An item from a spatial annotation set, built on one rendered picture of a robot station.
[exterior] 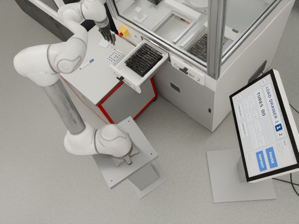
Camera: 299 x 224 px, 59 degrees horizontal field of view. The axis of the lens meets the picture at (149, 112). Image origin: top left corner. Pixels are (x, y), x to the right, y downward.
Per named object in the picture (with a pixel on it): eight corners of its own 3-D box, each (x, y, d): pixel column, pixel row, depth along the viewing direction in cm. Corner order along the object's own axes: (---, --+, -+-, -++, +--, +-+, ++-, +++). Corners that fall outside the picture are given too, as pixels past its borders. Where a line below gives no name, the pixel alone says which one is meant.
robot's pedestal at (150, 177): (139, 199, 236) (115, 181, 170) (123, 172, 250) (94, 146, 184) (167, 180, 240) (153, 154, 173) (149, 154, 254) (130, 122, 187)
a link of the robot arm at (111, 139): (131, 157, 166) (121, 142, 147) (103, 158, 169) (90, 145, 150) (132, 133, 174) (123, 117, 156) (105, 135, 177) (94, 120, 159)
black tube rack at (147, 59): (143, 79, 192) (141, 74, 186) (126, 67, 200) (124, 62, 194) (163, 59, 197) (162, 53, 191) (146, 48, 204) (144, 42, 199)
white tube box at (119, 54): (114, 66, 212) (113, 63, 209) (107, 62, 216) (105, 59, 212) (124, 55, 215) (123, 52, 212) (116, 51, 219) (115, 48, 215)
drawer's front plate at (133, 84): (139, 94, 189) (136, 85, 180) (113, 74, 202) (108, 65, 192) (141, 92, 190) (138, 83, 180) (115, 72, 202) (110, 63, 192)
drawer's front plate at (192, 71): (203, 86, 183) (203, 77, 173) (171, 66, 195) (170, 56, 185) (204, 84, 183) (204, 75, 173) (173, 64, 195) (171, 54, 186)
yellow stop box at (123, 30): (125, 39, 212) (123, 33, 206) (119, 35, 215) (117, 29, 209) (130, 35, 213) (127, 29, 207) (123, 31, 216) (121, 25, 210)
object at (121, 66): (139, 90, 189) (137, 85, 184) (115, 72, 200) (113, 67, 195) (175, 53, 198) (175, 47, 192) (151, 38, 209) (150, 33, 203)
